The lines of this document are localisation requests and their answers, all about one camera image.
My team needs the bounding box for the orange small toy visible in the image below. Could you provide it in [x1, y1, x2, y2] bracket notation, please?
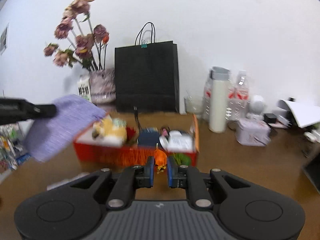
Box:
[153, 144, 167, 173]

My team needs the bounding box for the navy blue zip pouch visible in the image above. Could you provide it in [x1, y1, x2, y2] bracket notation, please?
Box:
[137, 127, 160, 147]

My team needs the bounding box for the purple knitted cloth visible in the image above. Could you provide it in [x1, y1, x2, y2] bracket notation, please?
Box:
[23, 95, 106, 162]

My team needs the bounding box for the yellow white plush alpaca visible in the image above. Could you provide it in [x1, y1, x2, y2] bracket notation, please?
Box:
[92, 115, 127, 147]

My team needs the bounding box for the black usb cable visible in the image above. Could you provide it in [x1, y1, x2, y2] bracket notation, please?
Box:
[132, 106, 142, 133]

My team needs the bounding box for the white tissue packet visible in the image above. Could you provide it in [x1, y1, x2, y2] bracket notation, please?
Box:
[159, 130, 195, 153]

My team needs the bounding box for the red cardboard box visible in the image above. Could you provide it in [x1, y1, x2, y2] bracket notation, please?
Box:
[73, 112, 200, 167]

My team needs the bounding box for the red fabric rose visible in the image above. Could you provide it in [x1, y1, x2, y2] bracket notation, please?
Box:
[125, 126, 139, 145]

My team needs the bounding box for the clear glass cup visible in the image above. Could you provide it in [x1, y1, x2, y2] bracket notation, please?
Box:
[184, 90, 203, 119]

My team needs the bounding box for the green white milk carton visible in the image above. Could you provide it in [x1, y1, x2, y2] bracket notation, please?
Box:
[77, 75, 92, 102]

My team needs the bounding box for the white printed tin box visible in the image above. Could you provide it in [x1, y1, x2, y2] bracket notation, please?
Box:
[236, 119, 271, 146]

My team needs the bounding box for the left clear water bottle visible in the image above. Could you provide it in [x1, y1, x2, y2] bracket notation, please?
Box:
[202, 69, 213, 121]

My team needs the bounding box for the clear water bottle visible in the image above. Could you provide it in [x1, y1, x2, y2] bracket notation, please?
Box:
[226, 70, 249, 121]
[202, 69, 213, 121]

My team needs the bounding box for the right clear water bottle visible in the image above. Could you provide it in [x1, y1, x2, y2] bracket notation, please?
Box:
[226, 70, 249, 121]

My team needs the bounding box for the purple marbled vase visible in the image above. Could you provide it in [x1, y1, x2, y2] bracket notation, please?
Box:
[89, 68, 116, 105]

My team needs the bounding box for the dried pink flower bouquet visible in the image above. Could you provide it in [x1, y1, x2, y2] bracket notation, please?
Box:
[43, 0, 110, 72]

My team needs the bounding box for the black paper bag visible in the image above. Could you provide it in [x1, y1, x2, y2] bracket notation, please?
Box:
[114, 22, 180, 113]

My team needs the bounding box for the black power adapter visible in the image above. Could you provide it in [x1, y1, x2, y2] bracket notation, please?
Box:
[264, 113, 277, 124]

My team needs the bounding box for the white thermos flask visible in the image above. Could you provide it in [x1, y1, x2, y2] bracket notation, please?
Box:
[209, 67, 230, 133]

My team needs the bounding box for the black tablet screen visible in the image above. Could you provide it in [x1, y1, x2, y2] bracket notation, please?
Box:
[302, 153, 320, 193]

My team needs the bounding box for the white paper stack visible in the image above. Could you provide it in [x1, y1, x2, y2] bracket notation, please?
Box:
[277, 100, 320, 128]

